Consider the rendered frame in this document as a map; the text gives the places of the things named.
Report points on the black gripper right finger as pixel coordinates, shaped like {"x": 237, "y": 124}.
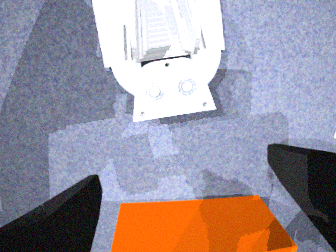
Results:
{"x": 309, "y": 176}

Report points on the white housing plate with two round holes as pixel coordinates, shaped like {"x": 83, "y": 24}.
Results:
{"x": 172, "y": 99}

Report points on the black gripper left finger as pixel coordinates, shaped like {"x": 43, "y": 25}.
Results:
{"x": 65, "y": 223}

